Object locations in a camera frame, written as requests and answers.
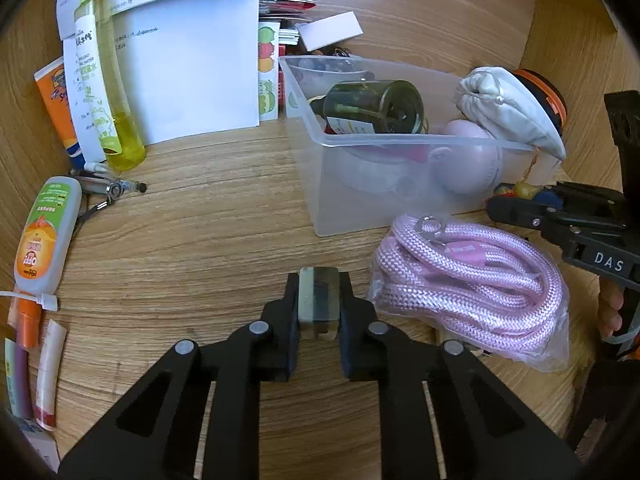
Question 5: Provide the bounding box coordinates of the orange cream tube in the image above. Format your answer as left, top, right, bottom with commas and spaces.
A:
34, 56, 108, 173

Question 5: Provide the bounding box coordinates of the colourful keychain charm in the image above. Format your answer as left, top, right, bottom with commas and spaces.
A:
492, 145, 558, 202

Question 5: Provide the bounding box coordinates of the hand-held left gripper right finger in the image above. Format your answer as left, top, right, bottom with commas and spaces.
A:
339, 271, 583, 480

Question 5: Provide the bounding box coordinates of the yellow-green spray bottle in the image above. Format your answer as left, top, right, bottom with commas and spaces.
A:
74, 0, 147, 172

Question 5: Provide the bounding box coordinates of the thin black pen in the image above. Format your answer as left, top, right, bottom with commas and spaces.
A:
75, 199, 113, 226

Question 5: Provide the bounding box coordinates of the white cloth drawstring pouch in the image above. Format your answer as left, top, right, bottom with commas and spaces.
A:
454, 66, 567, 161

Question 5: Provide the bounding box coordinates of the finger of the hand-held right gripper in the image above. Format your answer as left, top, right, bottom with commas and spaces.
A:
486, 181, 628, 241
604, 91, 640, 161

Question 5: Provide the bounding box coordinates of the pile of beaded bracelets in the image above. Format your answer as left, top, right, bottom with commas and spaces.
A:
290, 46, 376, 81

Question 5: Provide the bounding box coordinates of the blank white card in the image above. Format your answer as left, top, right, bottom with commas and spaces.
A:
295, 11, 362, 52

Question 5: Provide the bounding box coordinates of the black and orange round case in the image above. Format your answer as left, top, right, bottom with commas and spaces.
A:
512, 68, 568, 136

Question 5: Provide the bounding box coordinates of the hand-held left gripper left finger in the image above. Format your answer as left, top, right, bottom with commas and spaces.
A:
57, 272, 301, 480

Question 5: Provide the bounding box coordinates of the pink rope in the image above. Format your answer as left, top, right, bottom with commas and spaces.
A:
367, 212, 571, 373

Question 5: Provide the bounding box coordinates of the person's right hand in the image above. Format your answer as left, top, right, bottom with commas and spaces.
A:
597, 285, 626, 341

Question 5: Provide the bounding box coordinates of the large white paper sheet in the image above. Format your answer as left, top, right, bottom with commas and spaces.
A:
57, 0, 261, 161

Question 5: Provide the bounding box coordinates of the green and orange flat bottle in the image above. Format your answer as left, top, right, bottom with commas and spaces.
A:
14, 176, 82, 295

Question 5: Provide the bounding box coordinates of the clear plastic bin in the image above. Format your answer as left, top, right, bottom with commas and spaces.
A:
277, 55, 543, 237

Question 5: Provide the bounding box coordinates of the orange capped tube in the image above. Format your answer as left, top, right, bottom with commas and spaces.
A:
7, 295, 43, 351

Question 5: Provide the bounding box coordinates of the stack of small booklets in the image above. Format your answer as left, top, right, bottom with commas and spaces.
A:
259, 0, 317, 43

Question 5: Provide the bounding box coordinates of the white tube with red base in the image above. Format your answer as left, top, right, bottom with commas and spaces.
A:
34, 321, 68, 431

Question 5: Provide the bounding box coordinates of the white charging cable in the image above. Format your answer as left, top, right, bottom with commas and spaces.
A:
0, 290, 58, 311

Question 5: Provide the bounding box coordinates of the pale green highlighter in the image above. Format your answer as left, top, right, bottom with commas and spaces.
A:
4, 338, 18, 411

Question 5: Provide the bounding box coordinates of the dark green glass bottle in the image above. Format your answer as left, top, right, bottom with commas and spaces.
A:
307, 79, 427, 137

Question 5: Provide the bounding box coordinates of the small grey-green block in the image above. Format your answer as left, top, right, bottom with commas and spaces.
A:
297, 266, 342, 342

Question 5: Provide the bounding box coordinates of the pink round case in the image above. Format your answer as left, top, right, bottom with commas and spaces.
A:
430, 120, 503, 196

